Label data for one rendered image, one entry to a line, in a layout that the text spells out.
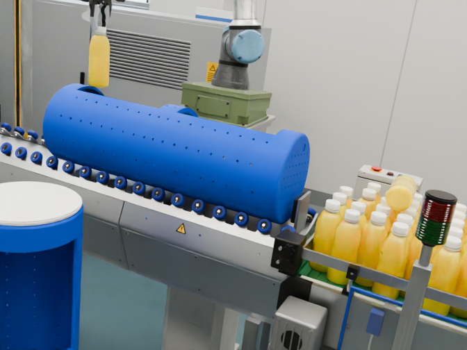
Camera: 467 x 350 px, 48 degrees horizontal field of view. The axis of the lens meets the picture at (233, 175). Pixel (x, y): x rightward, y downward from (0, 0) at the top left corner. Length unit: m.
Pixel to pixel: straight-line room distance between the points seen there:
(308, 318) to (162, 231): 0.59
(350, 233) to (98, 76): 1.01
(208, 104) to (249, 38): 0.28
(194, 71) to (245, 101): 1.45
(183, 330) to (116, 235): 0.70
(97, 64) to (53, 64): 2.06
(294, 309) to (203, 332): 1.01
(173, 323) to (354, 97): 2.57
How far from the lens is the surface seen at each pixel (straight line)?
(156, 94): 3.46
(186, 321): 2.35
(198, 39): 3.29
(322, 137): 4.41
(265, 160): 1.48
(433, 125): 4.28
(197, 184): 1.59
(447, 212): 1.13
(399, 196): 1.48
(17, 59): 2.61
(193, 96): 1.97
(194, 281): 1.77
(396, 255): 1.38
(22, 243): 1.33
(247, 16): 1.91
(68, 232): 1.37
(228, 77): 2.02
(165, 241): 1.71
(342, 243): 1.40
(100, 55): 1.87
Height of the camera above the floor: 1.58
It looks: 18 degrees down
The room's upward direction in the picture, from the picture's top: 7 degrees clockwise
